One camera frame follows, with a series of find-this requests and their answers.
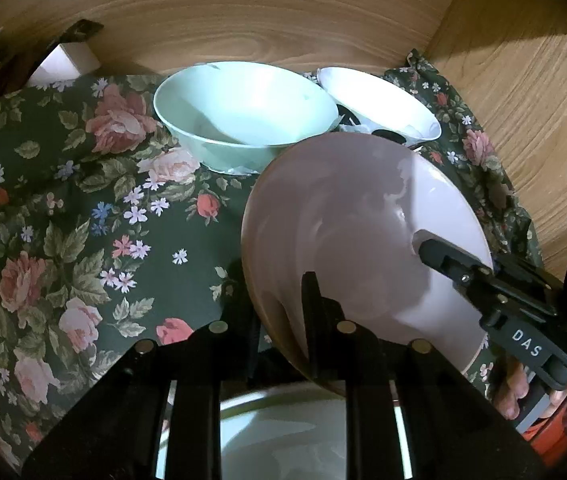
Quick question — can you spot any mint green bowl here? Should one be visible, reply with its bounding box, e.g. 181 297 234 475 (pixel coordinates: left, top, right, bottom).
153 61 339 175

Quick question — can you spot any white bowl with black spots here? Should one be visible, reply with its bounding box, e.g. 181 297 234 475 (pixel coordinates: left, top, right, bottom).
317 66 443 148

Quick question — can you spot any dark floral cloth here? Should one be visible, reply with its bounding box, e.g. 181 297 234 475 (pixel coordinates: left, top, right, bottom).
0 50 544 471

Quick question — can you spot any person's right hand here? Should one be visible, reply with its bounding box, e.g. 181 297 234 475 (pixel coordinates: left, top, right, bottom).
493 360 567 423

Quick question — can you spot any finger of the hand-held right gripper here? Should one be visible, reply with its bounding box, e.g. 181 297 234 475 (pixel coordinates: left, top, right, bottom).
413 230 497 311
492 255 564 307

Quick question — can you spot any small white box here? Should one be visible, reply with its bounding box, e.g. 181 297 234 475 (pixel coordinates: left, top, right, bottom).
28 42 101 86

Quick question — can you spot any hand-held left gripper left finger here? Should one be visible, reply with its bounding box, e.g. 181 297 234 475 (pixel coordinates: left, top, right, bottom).
20 270 264 480

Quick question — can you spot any pink bowl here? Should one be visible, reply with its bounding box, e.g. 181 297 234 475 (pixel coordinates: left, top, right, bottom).
240 132 494 396

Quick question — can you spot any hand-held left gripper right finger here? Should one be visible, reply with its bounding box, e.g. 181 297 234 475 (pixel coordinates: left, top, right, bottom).
301 270 549 480

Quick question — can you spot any mint green plate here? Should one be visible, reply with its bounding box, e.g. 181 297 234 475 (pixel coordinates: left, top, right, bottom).
156 382 414 480

